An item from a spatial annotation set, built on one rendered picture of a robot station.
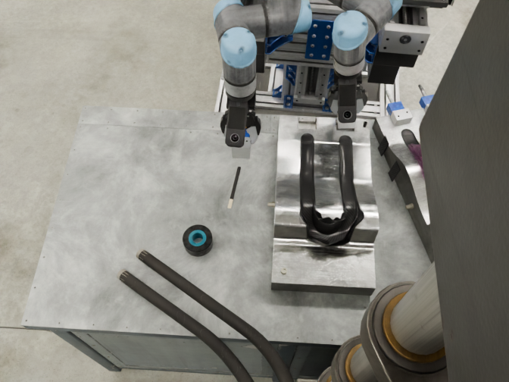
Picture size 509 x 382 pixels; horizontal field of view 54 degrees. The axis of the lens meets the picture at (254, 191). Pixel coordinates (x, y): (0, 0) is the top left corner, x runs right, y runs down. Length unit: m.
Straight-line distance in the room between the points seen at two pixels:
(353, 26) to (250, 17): 0.23
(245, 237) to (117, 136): 0.52
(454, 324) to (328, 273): 1.04
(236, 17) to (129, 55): 1.83
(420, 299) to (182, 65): 2.50
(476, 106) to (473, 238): 0.06
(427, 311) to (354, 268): 0.86
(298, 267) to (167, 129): 0.61
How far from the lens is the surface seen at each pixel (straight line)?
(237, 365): 1.19
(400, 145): 1.53
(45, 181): 2.59
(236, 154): 1.37
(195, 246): 1.35
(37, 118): 2.83
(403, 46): 1.67
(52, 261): 1.47
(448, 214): 0.28
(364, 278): 1.31
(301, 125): 1.51
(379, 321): 0.56
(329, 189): 1.36
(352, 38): 1.15
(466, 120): 0.26
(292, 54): 1.87
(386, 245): 1.43
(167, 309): 1.28
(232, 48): 1.09
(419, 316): 0.48
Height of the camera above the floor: 2.07
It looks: 61 degrees down
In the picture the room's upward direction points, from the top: straight up
